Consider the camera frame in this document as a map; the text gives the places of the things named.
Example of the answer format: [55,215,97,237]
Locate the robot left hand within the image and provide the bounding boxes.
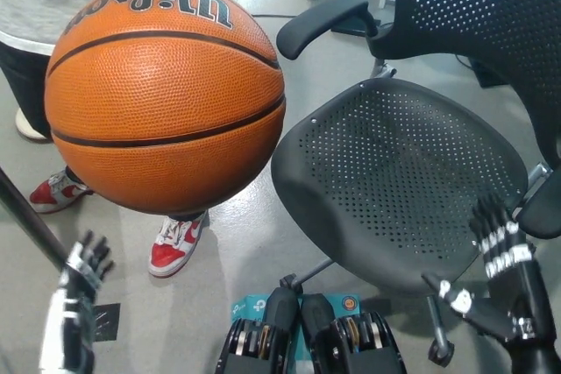
[39,229,115,374]

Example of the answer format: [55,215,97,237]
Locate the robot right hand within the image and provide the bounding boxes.
[423,193,561,374]

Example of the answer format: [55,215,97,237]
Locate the orange Wilson basketball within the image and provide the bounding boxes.
[43,0,287,215]

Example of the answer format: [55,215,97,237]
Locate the black perforated office chair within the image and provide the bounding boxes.
[270,0,561,369]

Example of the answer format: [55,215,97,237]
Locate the black floor tape patch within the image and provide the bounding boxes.
[91,302,122,342]

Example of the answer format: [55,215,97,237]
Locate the black pole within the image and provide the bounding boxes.
[0,167,74,272]

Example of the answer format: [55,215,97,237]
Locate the red and white sneaker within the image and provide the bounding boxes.
[147,211,208,279]
[29,167,96,214]

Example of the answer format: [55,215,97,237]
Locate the teal TP-Link box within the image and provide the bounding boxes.
[230,292,363,374]

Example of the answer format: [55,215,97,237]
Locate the white shoe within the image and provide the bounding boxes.
[15,109,52,143]

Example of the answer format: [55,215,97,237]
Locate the black floor box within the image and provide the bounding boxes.
[471,58,509,88]

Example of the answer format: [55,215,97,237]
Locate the dark flat floor plate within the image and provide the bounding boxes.
[330,18,368,38]

